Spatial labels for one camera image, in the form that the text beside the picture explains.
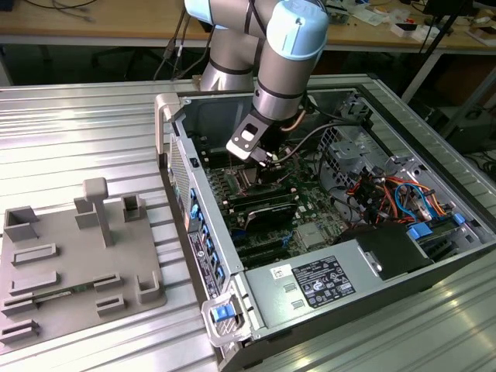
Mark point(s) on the metal locking lever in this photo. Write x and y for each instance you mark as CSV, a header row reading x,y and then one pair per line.
x,y
232,162

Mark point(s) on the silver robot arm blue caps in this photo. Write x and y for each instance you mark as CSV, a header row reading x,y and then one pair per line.
x,y
283,77

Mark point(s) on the black RAM slot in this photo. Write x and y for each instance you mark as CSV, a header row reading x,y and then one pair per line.
x,y
215,157
275,193
219,164
275,202

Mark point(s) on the CPU socket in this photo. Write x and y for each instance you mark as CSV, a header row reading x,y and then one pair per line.
x,y
237,186

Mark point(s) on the black expansion slot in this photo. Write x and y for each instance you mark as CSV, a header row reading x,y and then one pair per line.
x,y
263,248
267,259

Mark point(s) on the grey open PC case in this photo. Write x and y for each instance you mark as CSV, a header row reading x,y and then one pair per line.
x,y
209,116

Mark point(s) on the silver drive cage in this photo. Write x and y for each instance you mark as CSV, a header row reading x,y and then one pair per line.
x,y
348,151

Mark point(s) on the green motherboard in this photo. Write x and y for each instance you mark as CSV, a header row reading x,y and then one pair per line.
x,y
310,211

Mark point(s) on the black graphics card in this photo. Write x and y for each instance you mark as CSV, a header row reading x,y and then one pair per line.
x,y
271,219

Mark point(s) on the silver chipset heatsink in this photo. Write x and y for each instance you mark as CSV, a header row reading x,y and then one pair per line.
x,y
310,235

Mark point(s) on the black air shroud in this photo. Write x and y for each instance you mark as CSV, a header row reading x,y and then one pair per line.
x,y
383,248

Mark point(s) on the grey power supply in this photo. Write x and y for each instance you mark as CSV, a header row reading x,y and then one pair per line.
x,y
267,302

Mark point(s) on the blue disk carrier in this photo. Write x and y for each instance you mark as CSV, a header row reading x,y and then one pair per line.
x,y
420,231

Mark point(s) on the small white box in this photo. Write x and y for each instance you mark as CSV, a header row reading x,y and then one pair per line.
x,y
417,35

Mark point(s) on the blue case latch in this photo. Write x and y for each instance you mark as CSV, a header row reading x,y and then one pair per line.
x,y
221,313

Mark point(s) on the black slanted pole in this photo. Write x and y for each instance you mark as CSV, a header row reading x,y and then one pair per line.
x,y
436,35

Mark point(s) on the wooden desk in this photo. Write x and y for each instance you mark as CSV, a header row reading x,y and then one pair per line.
x,y
97,23

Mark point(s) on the grey parts rack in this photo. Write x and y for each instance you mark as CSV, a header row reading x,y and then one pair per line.
x,y
77,252

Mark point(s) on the green RAM stick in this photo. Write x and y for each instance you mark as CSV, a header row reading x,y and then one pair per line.
x,y
58,293

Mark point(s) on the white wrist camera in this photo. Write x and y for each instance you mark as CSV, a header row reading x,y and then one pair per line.
x,y
246,135

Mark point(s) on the grey camera bracket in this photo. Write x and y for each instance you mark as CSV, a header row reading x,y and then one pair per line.
x,y
236,146

